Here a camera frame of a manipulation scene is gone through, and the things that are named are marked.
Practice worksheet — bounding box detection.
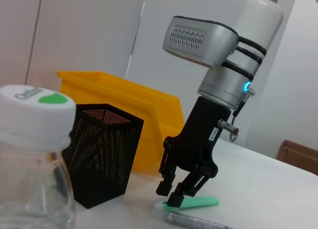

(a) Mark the clear water bottle green label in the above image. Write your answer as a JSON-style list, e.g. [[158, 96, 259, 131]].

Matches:
[[0, 84, 77, 229]]

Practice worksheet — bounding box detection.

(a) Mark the black mesh pen holder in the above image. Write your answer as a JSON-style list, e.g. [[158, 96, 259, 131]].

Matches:
[[61, 103, 145, 210]]

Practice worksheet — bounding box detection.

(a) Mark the brown cardboard box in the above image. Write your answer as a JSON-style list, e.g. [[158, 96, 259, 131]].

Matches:
[[276, 139, 318, 176]]

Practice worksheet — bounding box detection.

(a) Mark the mint green pen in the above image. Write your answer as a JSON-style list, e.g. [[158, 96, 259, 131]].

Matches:
[[162, 195, 221, 211]]

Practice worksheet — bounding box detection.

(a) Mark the yellow plastic bin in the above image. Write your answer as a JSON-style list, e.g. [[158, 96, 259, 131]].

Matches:
[[57, 70, 186, 177]]

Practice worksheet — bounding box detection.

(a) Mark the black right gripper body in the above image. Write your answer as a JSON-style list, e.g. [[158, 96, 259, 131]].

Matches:
[[162, 96, 231, 178]]

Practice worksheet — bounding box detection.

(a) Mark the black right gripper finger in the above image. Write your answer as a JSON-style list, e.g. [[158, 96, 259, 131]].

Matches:
[[156, 161, 178, 196], [167, 171, 216, 208]]

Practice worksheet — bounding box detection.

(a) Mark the grey marker pen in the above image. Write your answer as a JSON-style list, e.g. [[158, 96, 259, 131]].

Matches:
[[160, 210, 236, 229]]

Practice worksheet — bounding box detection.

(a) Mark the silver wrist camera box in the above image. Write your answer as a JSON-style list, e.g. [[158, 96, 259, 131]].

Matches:
[[161, 15, 240, 71]]

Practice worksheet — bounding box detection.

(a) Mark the right gripper cable with plug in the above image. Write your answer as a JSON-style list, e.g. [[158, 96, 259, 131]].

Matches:
[[218, 86, 257, 143]]

